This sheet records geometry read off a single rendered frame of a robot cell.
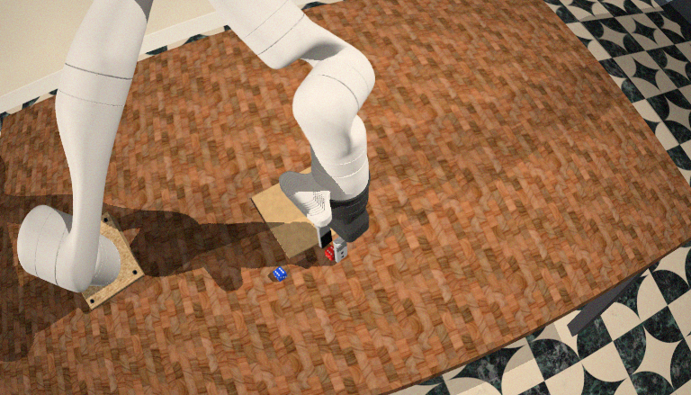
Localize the tan square mat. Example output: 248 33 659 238
251 184 319 259

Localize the blue die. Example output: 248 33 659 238
273 266 287 281

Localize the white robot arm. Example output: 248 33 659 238
17 0 375 292

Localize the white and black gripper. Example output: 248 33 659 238
279 155 371 263

